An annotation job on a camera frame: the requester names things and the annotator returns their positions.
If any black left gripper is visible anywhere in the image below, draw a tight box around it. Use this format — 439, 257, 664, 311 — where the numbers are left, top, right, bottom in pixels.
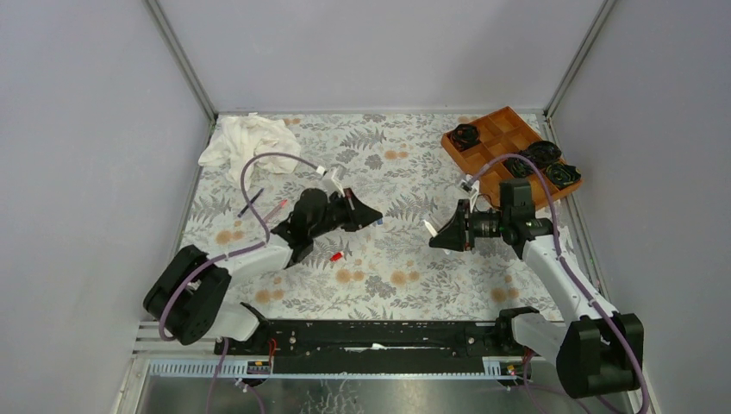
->
309, 188, 381, 241

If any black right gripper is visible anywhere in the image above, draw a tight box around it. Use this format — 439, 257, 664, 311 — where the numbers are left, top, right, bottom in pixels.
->
428, 199, 509, 253

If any white pen orange cap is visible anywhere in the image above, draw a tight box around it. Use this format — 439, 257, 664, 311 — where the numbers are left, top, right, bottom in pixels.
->
422, 219, 439, 237

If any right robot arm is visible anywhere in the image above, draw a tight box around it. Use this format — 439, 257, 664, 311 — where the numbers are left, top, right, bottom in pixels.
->
427, 179, 647, 398

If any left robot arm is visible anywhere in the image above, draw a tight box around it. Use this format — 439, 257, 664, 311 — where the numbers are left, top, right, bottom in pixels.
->
142, 188, 383, 354

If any pink pen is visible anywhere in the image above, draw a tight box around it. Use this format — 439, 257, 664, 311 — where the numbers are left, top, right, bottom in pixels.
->
264, 199, 288, 223

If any black pen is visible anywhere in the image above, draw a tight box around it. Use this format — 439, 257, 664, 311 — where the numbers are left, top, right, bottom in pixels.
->
237, 188, 264, 218

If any floral patterned mat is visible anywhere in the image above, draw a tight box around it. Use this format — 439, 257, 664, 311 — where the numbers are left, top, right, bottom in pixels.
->
161, 112, 575, 323

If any orange compartment tray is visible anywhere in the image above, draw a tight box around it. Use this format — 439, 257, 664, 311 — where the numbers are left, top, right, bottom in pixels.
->
441, 107, 583, 209

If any white crumpled cloth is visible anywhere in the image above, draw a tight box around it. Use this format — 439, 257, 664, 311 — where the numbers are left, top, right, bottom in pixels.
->
198, 113, 302, 190

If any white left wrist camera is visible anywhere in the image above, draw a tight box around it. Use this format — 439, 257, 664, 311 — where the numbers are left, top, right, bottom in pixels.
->
316, 166, 346, 197

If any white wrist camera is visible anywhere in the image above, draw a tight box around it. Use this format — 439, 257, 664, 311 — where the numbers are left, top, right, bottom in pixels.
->
316, 166, 346, 197
459, 176, 480, 206

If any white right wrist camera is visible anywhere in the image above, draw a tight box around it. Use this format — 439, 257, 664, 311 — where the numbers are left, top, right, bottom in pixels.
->
459, 176, 480, 206

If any black green cable coil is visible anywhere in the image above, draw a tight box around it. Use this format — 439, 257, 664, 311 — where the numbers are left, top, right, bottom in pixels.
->
543, 161, 583, 190

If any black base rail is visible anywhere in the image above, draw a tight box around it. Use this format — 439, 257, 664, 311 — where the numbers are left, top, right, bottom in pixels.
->
214, 319, 524, 375

